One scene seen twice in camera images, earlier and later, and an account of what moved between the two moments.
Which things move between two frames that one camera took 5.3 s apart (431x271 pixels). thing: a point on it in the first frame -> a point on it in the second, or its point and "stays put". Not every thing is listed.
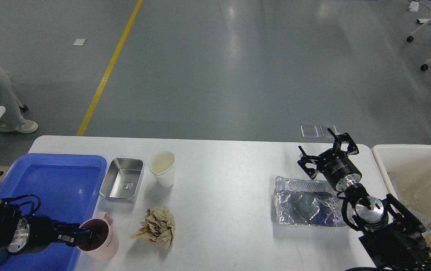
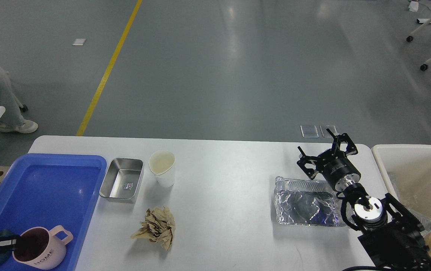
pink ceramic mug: (104, 242) -> (40, 248)
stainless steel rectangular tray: (123, 180) stays put
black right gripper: (339, 169) stays put
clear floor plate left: (309, 131) stays put
